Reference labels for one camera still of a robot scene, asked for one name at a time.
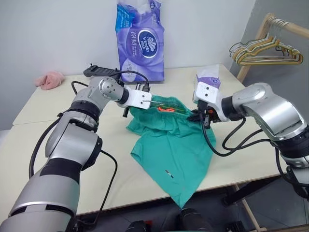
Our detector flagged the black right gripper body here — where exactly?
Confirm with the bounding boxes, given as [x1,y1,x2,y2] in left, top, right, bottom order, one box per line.
[197,101,215,128]

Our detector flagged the green shorts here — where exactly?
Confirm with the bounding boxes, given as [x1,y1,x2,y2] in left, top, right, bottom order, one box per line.
[126,95,217,209]

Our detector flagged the small purple tissue pack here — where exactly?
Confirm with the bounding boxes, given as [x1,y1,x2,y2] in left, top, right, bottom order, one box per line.
[195,64,222,89]

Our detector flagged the black handheld controller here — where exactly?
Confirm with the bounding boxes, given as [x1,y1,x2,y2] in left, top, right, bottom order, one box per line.
[83,63,122,79]

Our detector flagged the purple tissue multipack bag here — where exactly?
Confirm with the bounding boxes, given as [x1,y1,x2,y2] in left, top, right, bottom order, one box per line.
[114,0,167,84]

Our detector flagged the pink fluffy cloth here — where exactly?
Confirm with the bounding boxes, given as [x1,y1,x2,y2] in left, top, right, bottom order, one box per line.
[33,70,65,91]

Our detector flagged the dark rounded shape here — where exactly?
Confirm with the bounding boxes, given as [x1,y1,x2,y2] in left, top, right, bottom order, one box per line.
[126,219,153,232]
[180,208,211,232]

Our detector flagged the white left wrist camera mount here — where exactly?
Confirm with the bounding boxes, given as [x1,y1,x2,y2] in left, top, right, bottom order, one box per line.
[117,87,154,110]

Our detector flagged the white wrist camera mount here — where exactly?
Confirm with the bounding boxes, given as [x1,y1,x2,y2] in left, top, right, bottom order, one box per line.
[192,81,230,122]
[117,87,154,110]

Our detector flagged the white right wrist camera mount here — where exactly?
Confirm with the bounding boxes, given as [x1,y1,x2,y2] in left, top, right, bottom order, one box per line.
[192,81,230,122]

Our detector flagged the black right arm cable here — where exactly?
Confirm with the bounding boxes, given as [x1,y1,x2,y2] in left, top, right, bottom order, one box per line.
[201,116,294,184]

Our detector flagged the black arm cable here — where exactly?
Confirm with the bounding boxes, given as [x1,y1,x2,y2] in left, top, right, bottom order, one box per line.
[201,116,294,184]
[28,70,152,224]

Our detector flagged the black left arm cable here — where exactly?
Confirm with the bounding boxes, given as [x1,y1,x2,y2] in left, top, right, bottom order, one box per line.
[28,70,152,224]

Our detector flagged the dark green wire hanger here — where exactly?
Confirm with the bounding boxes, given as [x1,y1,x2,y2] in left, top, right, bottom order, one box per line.
[229,36,282,61]

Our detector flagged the yellow wire hanger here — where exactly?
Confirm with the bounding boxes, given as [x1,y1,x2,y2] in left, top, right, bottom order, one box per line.
[233,38,305,66]

